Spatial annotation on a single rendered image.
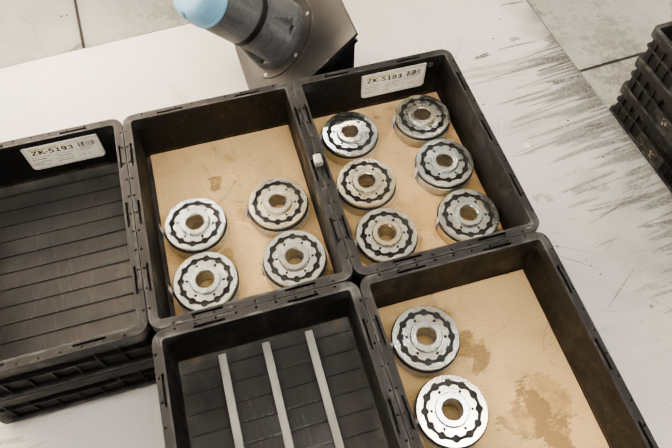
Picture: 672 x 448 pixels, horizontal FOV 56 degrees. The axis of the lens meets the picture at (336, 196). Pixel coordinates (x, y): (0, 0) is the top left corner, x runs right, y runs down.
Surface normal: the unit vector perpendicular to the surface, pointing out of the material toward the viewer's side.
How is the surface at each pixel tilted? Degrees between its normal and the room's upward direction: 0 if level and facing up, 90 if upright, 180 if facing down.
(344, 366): 0
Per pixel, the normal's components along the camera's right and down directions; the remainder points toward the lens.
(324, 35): -0.65, -0.21
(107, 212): 0.00, -0.53
